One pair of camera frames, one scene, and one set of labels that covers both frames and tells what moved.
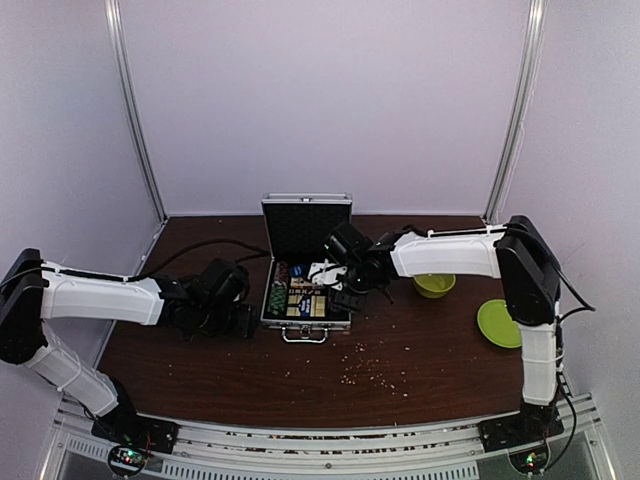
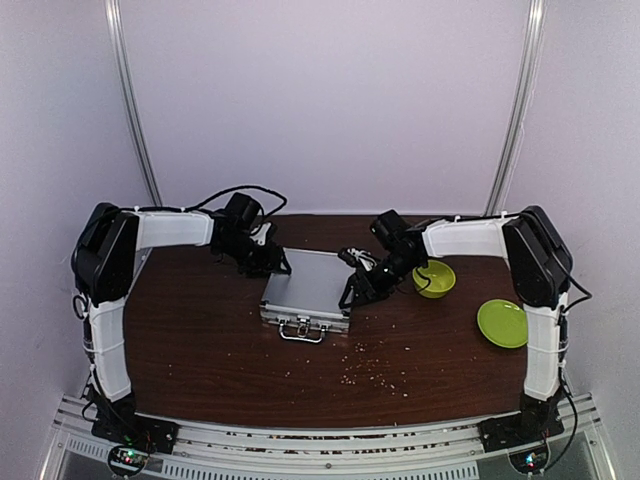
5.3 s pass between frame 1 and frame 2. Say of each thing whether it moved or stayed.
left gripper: moved
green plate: stayed
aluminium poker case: moved
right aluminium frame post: stayed
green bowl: stayed
